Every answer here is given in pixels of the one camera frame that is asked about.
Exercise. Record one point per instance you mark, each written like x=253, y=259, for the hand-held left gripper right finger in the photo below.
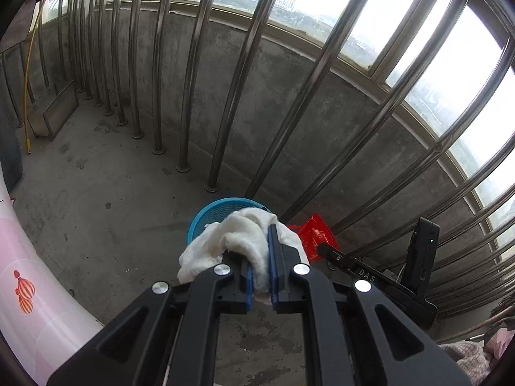
x=275, y=273

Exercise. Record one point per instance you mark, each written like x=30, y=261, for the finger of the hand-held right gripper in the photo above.
x=342, y=259

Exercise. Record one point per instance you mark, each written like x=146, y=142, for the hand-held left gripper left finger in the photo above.
x=249, y=289

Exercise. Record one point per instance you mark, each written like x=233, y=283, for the small red plastic wrapper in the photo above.
x=316, y=231

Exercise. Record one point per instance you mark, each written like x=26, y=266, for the white towel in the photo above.
x=241, y=229

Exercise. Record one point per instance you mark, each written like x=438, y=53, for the blue plastic basket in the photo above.
x=201, y=217

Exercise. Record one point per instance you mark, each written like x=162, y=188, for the metal balcony railing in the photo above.
x=211, y=187

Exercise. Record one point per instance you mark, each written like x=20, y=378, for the pink and grey cloth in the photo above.
x=466, y=356

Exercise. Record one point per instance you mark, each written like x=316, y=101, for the pink printed tablecloth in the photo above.
x=40, y=289

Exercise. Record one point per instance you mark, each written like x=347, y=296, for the metal dustpan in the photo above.
x=60, y=106

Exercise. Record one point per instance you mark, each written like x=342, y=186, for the yellow broom stick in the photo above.
x=27, y=128

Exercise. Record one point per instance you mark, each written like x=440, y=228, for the dark grey cabinet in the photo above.
x=8, y=152

